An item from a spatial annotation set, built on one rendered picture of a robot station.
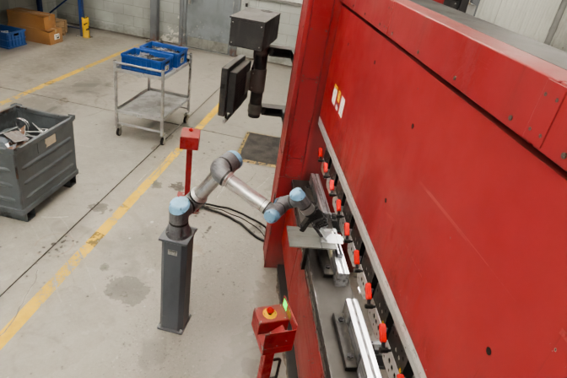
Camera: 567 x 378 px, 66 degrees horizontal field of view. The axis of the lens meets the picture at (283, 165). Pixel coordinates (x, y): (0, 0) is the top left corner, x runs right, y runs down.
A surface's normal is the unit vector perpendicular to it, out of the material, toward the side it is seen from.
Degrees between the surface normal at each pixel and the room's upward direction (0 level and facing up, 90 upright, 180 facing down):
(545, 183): 90
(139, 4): 90
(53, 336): 0
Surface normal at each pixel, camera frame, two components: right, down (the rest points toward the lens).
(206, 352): 0.14, -0.87
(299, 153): 0.08, 0.48
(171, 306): -0.17, 0.44
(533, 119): -0.99, -0.09
